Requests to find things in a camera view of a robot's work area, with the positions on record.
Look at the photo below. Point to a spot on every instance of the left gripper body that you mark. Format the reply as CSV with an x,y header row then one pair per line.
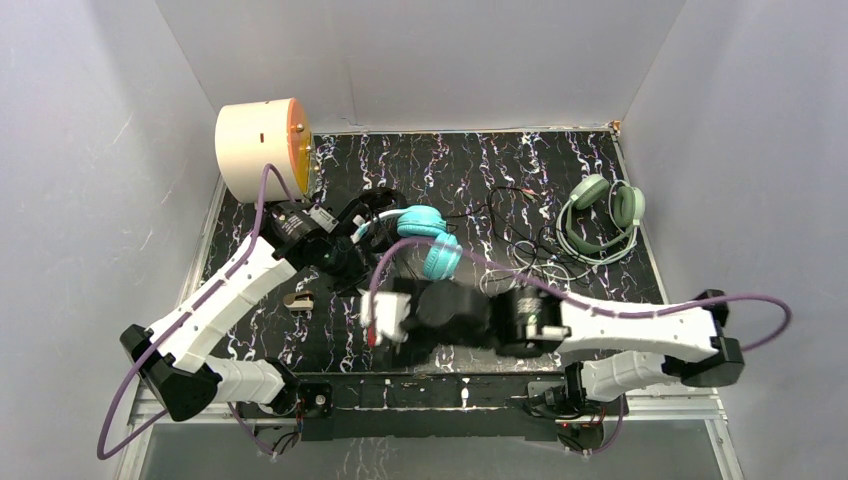
x,y
361,216

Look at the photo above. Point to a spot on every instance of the cream cylindrical drum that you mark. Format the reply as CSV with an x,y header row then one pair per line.
x,y
249,136

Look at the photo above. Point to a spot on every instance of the small tan white clip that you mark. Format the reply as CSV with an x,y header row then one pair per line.
x,y
302,301

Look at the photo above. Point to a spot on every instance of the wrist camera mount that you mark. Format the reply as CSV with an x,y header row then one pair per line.
x,y
382,317
323,217

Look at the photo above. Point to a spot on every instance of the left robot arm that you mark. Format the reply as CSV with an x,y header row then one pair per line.
x,y
173,355

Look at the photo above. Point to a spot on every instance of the black headphones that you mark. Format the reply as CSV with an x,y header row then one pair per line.
x,y
373,218

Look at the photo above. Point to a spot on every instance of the green headphones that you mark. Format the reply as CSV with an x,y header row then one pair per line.
x,y
626,206

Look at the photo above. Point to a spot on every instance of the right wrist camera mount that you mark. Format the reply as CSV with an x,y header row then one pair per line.
x,y
382,317

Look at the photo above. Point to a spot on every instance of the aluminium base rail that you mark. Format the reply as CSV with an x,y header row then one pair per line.
x,y
445,426

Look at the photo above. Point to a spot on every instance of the teal cat-ear headphones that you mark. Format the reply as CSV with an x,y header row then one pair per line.
x,y
425,222

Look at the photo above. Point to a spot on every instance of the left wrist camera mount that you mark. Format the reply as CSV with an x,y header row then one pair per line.
x,y
323,217

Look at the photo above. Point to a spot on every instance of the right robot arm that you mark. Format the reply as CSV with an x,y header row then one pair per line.
x,y
650,343

